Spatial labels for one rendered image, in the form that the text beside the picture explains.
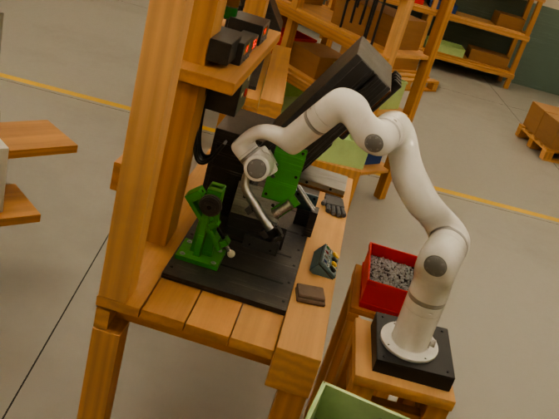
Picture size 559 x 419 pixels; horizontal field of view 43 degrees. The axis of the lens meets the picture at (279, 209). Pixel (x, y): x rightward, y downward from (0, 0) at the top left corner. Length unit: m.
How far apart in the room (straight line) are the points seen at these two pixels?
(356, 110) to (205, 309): 0.76
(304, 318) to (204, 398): 1.08
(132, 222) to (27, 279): 1.81
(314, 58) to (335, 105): 3.63
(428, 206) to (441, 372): 0.53
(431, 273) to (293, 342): 0.46
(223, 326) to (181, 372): 1.21
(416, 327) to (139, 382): 1.46
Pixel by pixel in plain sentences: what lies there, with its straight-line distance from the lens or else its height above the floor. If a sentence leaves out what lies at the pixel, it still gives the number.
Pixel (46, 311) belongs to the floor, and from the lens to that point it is 3.60.
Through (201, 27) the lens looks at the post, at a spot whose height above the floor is 1.65.
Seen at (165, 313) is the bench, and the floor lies 0.88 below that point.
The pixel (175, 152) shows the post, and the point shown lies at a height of 1.23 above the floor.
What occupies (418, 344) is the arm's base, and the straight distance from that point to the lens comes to 2.29.
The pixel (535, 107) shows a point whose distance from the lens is 8.92.
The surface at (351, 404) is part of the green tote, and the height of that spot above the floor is 0.93.
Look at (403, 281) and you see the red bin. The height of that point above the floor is 0.89.
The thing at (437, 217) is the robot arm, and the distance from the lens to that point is 2.14.
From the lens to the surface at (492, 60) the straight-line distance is 11.47.
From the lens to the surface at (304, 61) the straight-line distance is 5.80.
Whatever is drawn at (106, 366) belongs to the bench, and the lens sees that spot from 2.35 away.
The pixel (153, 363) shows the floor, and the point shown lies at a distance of 3.38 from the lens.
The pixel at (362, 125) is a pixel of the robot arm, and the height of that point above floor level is 1.57.
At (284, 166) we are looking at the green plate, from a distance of 2.56.
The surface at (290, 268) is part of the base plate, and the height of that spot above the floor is 0.90.
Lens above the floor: 2.14
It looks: 25 degrees down
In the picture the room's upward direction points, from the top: 16 degrees clockwise
